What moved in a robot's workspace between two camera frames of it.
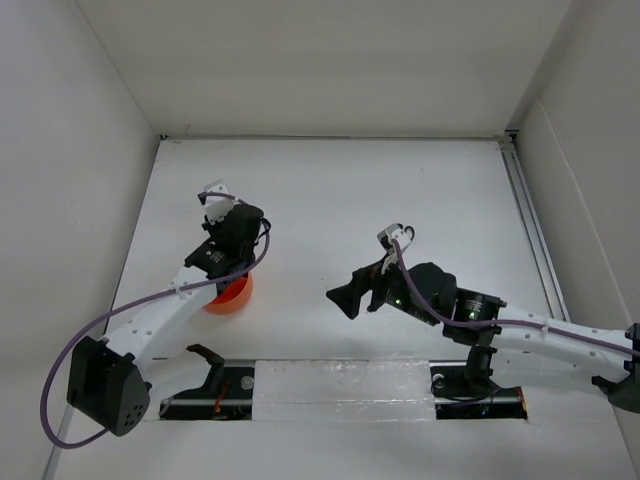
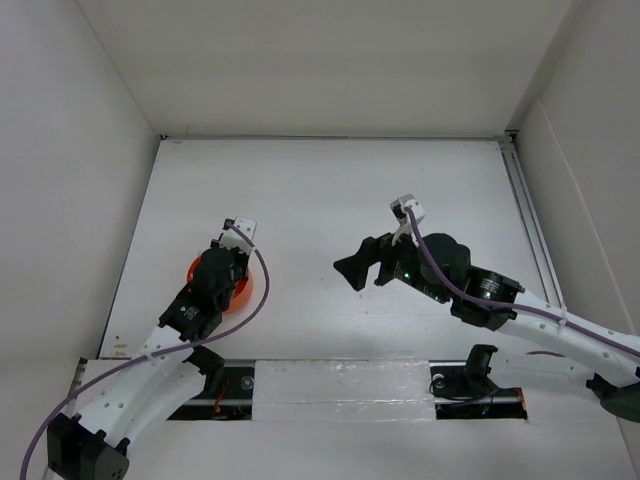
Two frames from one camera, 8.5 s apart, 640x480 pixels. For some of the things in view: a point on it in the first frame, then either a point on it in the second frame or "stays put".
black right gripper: x=348 y=296 to x=355 y=267
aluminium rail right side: x=553 y=296 stays put
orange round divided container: x=235 y=293 stays put
